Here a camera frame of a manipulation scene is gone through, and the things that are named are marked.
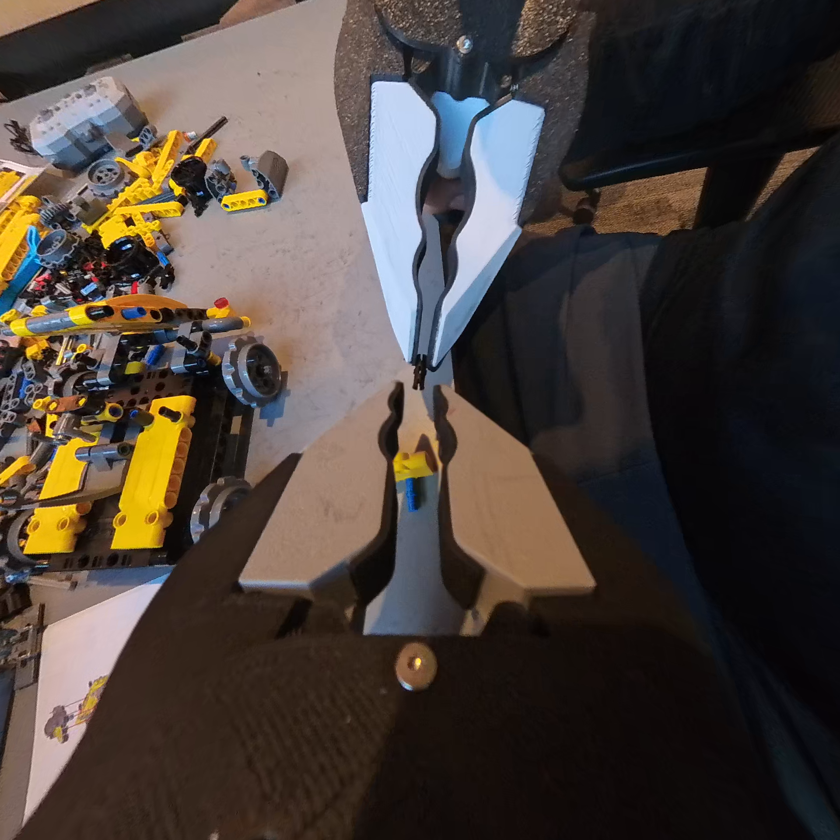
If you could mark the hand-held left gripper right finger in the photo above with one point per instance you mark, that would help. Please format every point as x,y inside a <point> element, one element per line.
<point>518,525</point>

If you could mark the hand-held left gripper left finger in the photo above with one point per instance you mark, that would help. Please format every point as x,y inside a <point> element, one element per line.
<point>321,518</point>

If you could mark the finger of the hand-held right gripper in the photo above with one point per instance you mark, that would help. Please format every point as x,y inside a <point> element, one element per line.
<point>394,197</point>
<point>499,197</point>

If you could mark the yellow brick panel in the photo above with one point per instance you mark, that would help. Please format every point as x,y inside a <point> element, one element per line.
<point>410,463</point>

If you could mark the grey curved brick piece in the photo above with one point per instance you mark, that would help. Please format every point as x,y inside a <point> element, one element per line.
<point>272,170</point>

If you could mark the yellow short beam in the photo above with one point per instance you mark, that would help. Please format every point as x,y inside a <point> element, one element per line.
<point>246,201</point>

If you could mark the dark grey connector piece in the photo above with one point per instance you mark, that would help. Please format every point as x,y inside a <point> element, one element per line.
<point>220,180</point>

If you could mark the black connector pin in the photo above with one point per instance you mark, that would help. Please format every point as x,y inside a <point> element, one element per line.
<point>418,377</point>

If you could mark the person's right forearm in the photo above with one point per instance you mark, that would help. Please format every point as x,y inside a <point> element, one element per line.
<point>689,65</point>

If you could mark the grey desk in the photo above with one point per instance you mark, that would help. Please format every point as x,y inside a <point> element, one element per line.
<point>275,229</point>

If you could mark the person's leg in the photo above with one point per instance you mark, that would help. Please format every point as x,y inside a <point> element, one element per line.
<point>577,315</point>

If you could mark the yellow brick toy vehicle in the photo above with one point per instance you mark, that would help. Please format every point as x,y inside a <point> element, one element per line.
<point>151,472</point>

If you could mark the pile of loose toy bricks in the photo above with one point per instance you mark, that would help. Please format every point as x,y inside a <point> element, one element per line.
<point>124,216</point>

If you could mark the grey control hub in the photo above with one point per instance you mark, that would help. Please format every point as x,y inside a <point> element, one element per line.
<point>85,118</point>

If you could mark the person's dark jacket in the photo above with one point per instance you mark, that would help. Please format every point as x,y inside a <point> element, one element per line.
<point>754,394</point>

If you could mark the instruction booklet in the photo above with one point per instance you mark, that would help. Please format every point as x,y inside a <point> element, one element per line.
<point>85,656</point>

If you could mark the small printed booklet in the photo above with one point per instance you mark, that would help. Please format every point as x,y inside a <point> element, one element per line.
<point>13,180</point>

